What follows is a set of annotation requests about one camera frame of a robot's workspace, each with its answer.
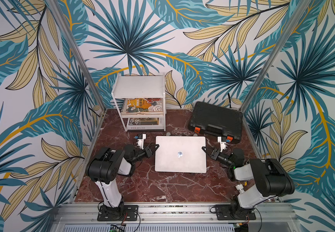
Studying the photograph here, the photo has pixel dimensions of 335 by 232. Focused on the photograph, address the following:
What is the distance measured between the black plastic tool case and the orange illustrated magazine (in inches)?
11.4

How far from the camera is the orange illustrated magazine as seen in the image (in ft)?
3.02

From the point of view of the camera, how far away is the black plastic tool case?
1.00 metres
